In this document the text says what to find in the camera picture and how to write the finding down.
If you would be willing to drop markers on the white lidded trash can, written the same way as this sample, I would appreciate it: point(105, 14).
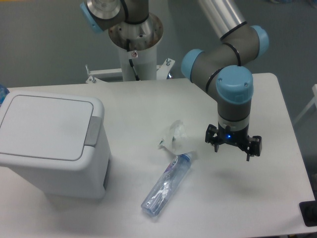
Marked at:
point(56, 142)

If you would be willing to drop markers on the white frame at right edge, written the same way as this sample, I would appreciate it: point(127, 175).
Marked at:
point(308, 109)

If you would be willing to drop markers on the clear plastic water bottle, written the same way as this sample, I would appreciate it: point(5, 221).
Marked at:
point(167, 184)

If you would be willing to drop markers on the crumpled clear plastic wrapper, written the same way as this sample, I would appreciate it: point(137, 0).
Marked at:
point(175, 139)

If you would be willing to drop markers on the black device at table edge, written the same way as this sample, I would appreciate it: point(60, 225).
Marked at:
point(309, 212)

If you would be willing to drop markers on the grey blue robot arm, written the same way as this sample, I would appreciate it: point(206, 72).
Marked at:
point(221, 73)

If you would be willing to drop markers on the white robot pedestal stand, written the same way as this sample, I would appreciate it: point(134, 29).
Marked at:
point(137, 49)

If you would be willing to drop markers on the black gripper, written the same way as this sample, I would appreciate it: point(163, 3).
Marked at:
point(235, 134)

